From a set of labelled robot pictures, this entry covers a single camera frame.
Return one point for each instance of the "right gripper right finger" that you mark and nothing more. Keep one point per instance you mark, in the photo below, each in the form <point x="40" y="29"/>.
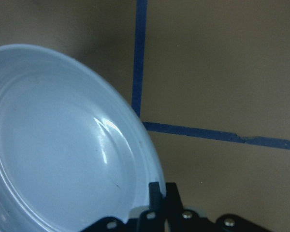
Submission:
<point x="173" y="204"/>

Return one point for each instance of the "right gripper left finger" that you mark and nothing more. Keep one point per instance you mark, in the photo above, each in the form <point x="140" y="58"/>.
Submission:
<point x="156" y="199"/>

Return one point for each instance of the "blue plate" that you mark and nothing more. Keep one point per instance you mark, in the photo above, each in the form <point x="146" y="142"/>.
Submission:
<point x="72" y="150"/>

